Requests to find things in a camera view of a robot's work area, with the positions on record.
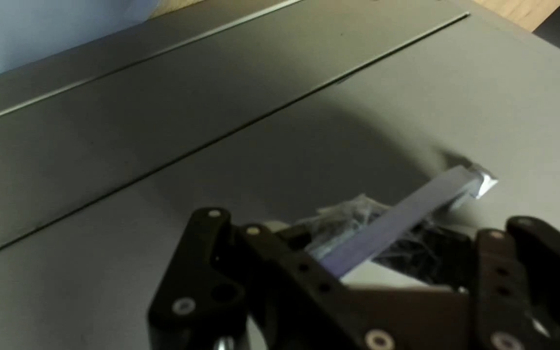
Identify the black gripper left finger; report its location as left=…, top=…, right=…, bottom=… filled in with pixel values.
left=147, top=206, right=385, bottom=350

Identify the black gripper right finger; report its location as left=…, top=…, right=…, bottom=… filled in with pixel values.
left=472, top=213, right=560, bottom=350

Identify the silver metal drawer handle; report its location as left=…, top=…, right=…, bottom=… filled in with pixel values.
left=316, top=163, right=499, bottom=279

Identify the grey drawer front with handle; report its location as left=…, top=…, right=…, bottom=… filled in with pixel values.
left=0, top=11, right=560, bottom=350

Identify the grey plain drawer front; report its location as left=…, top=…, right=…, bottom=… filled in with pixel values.
left=0, top=0, right=470, bottom=264

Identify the crumpled clear plastic film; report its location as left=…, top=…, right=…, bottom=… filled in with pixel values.
left=307, top=192, right=437, bottom=287

